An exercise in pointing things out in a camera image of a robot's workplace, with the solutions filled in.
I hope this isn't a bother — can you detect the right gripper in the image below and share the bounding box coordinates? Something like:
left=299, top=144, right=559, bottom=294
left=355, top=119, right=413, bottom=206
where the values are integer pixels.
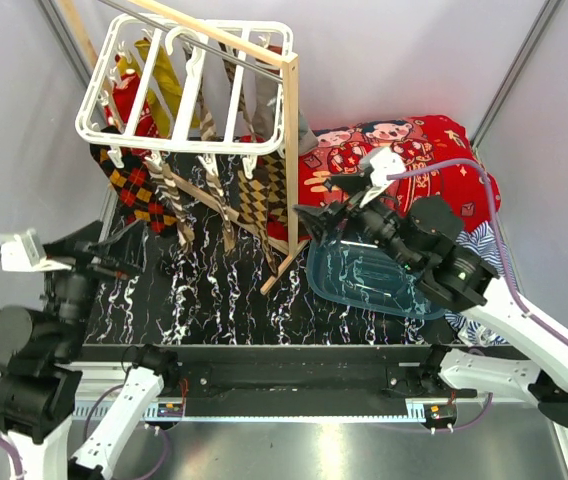
left=293, top=170, right=422, bottom=271

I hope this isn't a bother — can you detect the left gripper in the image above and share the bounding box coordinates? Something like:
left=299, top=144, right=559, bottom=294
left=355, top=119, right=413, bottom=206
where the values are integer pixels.
left=36, top=214, right=147, bottom=356

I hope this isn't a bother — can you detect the red patterned sock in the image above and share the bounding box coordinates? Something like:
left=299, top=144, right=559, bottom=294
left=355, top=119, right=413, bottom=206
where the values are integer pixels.
left=113, top=69, right=166, bottom=138

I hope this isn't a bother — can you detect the yellow sock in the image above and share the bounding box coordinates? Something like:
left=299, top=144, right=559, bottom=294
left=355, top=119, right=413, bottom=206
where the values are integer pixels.
left=115, top=46, right=183, bottom=138

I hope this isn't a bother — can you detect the white plastic clip hanger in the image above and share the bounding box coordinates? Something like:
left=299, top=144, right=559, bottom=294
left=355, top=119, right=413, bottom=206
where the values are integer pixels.
left=75, top=9, right=298, bottom=167

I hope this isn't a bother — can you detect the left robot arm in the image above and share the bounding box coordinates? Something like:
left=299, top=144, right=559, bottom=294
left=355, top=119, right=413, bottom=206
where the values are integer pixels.
left=0, top=221, right=181, bottom=479

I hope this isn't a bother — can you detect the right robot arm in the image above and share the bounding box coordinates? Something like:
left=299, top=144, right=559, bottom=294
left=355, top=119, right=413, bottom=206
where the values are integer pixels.
left=294, top=192, right=568, bottom=428

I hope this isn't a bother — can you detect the red cartoon print blanket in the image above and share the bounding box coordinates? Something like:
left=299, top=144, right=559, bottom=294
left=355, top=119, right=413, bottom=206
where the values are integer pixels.
left=238, top=114, right=501, bottom=246

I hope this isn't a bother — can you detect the clear plastic basket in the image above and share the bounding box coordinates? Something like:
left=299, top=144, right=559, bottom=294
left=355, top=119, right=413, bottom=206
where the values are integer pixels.
left=306, top=227, right=445, bottom=320

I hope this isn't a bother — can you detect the brown argyle sock hanging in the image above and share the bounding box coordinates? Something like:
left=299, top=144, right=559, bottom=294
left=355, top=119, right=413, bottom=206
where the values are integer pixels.
left=238, top=167, right=278, bottom=275

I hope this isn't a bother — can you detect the grey sock hanging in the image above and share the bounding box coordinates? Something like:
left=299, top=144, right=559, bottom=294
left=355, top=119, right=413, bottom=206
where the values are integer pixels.
left=251, top=74, right=319, bottom=155

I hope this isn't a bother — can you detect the blue striped shirt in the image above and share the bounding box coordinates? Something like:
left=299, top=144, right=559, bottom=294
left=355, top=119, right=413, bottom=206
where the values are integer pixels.
left=445, top=221, right=516, bottom=347

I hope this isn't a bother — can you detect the metal rack rod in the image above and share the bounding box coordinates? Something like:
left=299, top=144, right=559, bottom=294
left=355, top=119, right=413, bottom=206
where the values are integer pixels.
left=98, top=0, right=285, bottom=81

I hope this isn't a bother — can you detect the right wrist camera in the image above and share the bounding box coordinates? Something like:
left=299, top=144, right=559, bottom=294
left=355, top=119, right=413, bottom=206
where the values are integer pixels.
left=358, top=147, right=406, bottom=207

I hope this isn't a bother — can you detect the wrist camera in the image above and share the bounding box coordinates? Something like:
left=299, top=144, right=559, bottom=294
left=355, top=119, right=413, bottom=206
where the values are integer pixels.
left=0, top=228, right=72, bottom=273
left=358, top=147, right=406, bottom=207

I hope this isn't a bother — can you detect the wooden drying rack frame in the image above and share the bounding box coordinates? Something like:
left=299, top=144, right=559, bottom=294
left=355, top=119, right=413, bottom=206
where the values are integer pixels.
left=61, top=1, right=305, bottom=280

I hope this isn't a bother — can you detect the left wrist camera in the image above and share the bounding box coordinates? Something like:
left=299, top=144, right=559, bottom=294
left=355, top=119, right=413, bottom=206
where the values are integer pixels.
left=0, top=228, right=72, bottom=273

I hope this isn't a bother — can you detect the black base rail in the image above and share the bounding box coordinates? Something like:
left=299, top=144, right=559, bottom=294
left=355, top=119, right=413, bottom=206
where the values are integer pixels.
left=83, top=342, right=495, bottom=419

